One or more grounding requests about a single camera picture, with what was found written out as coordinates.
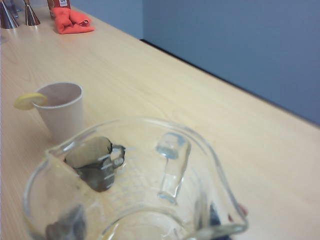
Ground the large steel jigger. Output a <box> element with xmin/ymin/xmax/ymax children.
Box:
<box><xmin>0</xmin><ymin>0</ymin><xmax>21</xmax><ymax>30</ymax></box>

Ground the small steel jigger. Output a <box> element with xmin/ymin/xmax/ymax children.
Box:
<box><xmin>23</xmin><ymin>0</ymin><xmax>42</xmax><ymax>27</ymax></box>

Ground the brown bottle white label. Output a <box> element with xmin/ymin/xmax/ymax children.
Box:
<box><xmin>46</xmin><ymin>0</ymin><xmax>72</xmax><ymax>20</ymax></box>

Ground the clear orange juice measuring cup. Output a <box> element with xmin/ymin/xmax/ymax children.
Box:
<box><xmin>23</xmin><ymin>116</ymin><xmax>250</xmax><ymax>240</ymax></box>

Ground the white paper cup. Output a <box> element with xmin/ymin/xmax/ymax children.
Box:
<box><xmin>31</xmin><ymin>81</ymin><xmax>85</xmax><ymax>141</ymax></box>

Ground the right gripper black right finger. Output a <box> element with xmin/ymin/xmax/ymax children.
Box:
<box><xmin>194</xmin><ymin>197</ymin><xmax>248</xmax><ymax>240</ymax></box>

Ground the smoky grey measuring cup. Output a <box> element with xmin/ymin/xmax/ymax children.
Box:
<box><xmin>63</xmin><ymin>136</ymin><xmax>126</xmax><ymax>193</ymax></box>

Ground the yellow lemon slice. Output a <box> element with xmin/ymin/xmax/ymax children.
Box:
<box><xmin>13</xmin><ymin>92</ymin><xmax>49</xmax><ymax>111</ymax></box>

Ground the orange red cloth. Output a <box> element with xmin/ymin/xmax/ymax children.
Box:
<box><xmin>51</xmin><ymin>7</ymin><xmax>96</xmax><ymax>35</ymax></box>

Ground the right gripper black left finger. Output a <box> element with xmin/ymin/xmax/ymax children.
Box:
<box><xmin>45</xmin><ymin>203</ymin><xmax>88</xmax><ymax>240</ymax></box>

